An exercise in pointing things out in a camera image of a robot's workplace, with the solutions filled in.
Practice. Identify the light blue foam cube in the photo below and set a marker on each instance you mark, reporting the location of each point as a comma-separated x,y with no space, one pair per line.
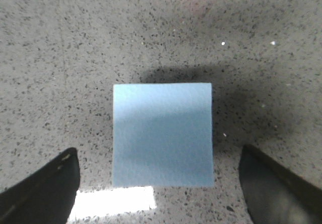
162,135

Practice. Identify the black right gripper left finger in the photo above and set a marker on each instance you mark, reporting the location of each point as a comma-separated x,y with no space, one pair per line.
46,196

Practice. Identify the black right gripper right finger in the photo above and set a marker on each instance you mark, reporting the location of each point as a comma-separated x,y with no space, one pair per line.
273,193

